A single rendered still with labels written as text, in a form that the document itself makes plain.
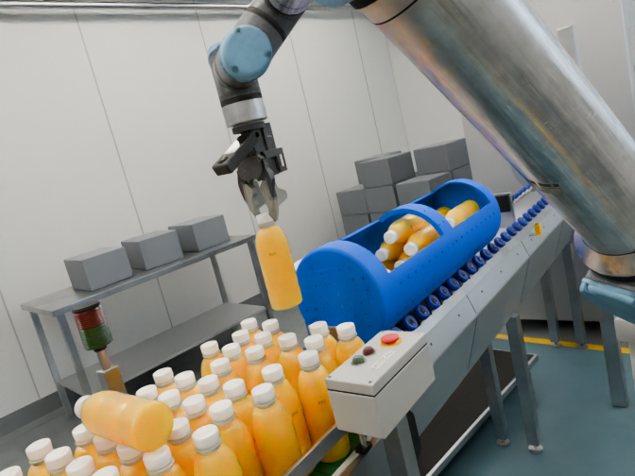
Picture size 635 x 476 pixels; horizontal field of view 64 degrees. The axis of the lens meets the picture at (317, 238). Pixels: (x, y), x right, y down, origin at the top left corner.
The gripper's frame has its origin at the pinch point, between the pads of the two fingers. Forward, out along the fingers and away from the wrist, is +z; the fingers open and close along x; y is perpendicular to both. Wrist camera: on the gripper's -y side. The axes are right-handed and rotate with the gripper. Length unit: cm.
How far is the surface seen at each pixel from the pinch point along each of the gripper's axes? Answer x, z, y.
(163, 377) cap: 13.2, 25.7, -26.6
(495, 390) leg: 7, 108, 115
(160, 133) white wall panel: 311, -54, 205
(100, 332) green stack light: 34.3, 17.0, -26.4
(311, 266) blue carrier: 7.1, 17.7, 18.7
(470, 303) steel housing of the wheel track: -11, 48, 69
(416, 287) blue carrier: -12.3, 30.1, 35.6
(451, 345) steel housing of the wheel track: -12, 53, 48
